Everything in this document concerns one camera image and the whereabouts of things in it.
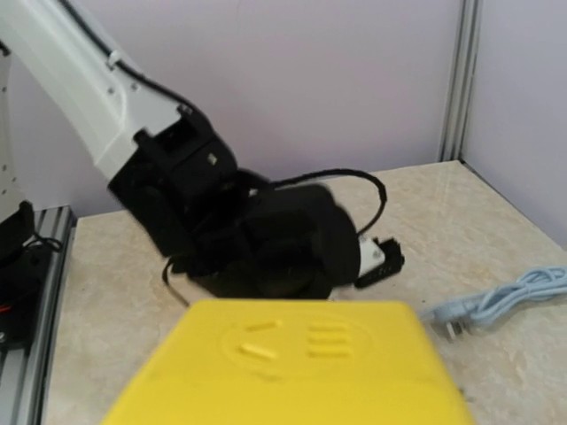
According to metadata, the yellow cube socket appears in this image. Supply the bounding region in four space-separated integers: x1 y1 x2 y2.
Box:
105 299 474 424

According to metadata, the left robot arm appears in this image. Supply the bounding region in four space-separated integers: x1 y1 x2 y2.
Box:
1 1 361 299

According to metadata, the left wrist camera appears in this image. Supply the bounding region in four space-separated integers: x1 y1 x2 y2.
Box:
353 237 405 290

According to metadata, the left aluminium frame post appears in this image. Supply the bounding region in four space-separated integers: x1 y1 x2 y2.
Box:
439 0 483 162

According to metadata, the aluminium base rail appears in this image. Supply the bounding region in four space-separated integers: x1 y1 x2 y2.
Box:
1 204 76 424

